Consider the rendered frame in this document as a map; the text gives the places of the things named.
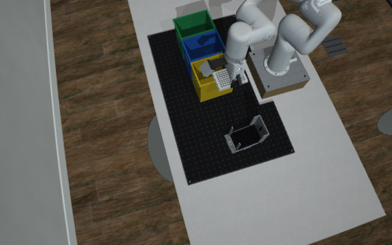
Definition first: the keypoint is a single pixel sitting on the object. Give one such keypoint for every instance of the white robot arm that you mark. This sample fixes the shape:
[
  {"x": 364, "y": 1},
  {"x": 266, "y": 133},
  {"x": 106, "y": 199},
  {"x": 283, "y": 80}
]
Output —
[{"x": 293, "y": 34}]

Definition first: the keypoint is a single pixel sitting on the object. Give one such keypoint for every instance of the green bin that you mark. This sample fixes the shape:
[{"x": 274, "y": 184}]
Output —
[{"x": 192, "y": 25}]

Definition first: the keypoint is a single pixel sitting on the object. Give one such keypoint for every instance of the yellow recycle bin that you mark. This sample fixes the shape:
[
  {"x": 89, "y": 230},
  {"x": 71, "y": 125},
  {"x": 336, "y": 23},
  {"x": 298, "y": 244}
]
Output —
[{"x": 206, "y": 87}]

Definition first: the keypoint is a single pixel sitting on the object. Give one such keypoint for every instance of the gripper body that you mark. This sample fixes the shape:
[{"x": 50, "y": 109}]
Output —
[{"x": 234, "y": 69}]

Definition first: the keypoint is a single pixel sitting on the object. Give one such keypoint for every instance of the blue bin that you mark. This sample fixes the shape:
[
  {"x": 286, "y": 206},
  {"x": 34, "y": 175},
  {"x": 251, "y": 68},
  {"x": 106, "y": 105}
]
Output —
[{"x": 200, "y": 47}]

